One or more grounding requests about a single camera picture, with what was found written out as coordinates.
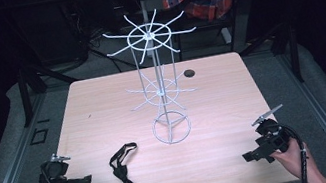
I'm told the white wire display rack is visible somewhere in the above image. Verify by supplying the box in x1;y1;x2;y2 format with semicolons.
98;1;217;154

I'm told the black metal stand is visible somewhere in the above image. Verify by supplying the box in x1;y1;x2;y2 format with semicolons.
12;54;86;128
234;19;306;93

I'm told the person's right hand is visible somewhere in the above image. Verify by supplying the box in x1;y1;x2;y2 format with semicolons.
266;134;316;183

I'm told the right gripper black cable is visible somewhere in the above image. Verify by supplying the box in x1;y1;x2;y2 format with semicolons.
276;119;313;183

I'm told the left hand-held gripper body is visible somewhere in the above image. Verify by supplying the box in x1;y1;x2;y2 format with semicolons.
33;151;77;183

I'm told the black bow tie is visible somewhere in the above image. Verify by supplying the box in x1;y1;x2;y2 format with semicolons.
106;141;145;183

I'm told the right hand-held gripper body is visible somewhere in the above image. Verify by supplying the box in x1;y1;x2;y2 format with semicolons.
247;103;294;158

